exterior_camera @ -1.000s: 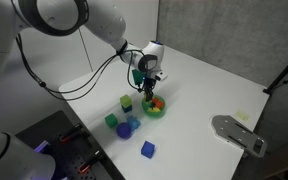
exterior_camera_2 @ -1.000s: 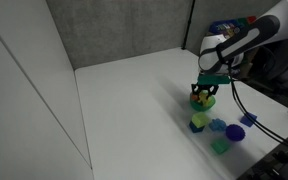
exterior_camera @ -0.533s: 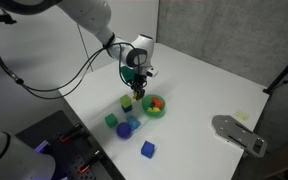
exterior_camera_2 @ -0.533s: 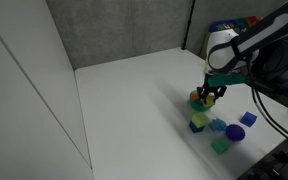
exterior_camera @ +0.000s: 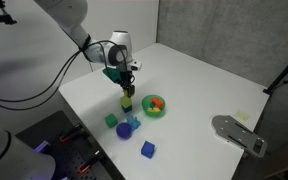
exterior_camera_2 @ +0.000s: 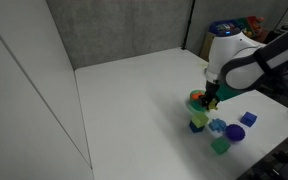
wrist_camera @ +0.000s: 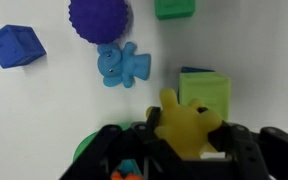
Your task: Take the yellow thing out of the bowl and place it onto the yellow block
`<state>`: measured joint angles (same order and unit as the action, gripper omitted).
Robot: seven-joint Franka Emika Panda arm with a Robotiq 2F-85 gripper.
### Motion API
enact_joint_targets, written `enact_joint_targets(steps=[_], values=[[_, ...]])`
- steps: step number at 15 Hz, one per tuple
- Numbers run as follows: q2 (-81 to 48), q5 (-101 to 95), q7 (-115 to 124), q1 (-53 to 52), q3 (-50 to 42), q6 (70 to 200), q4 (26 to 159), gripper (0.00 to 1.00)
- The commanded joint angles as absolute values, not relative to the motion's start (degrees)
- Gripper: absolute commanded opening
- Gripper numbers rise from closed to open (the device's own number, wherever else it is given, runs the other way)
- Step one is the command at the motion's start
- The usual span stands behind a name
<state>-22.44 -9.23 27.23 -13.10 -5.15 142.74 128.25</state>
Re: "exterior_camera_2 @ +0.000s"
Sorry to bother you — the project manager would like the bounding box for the purple bumpy ball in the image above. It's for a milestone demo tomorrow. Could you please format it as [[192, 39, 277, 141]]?
[[224, 123, 247, 143]]

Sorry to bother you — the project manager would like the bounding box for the green soft block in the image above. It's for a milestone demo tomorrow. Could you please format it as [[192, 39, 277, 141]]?
[[210, 136, 232, 156]]

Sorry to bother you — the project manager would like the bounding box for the dark blue soft block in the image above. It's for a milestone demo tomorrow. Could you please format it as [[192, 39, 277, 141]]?
[[188, 120, 206, 134]]

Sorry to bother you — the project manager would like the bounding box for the black equipment rack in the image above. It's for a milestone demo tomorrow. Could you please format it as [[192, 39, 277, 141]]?
[[238, 125, 288, 180]]

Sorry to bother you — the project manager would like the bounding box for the light blue knobbly toy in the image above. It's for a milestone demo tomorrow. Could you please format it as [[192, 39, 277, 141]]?
[[207, 117, 228, 133]]

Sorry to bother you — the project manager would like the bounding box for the yellow-green soft block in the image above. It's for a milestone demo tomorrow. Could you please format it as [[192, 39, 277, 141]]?
[[190, 112, 210, 129]]

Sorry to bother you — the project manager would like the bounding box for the cardboard box with items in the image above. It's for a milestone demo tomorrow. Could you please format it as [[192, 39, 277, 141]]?
[[199, 15, 272, 63]]

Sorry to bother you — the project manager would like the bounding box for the yellow spiky toy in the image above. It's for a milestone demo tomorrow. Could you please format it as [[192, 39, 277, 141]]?
[[207, 99, 219, 112]]

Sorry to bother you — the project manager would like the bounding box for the black vertical pole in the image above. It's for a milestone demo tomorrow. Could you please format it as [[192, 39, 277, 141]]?
[[180, 0, 197, 51]]

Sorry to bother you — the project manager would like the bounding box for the orange spiky toy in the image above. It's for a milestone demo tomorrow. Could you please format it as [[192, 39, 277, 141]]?
[[190, 91, 205, 102]]

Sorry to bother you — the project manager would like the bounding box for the green plastic bowl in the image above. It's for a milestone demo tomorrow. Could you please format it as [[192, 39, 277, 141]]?
[[185, 88, 212, 113]]

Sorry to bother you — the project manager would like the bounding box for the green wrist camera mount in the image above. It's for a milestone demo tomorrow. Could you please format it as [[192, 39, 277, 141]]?
[[216, 83, 249, 102]]

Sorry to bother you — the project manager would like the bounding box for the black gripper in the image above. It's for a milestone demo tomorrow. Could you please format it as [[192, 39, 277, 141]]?
[[198, 80, 222, 108]]

